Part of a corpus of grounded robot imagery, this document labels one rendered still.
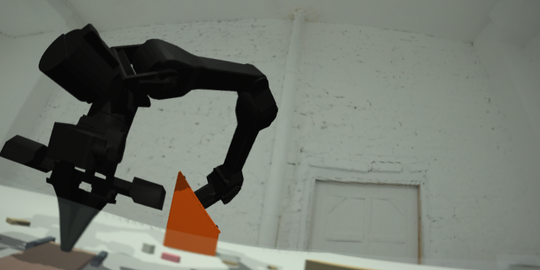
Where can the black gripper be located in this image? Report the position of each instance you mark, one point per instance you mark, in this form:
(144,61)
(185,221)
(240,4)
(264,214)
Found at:
(65,179)

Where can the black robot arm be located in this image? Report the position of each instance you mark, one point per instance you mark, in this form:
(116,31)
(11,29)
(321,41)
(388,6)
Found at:
(82,64)

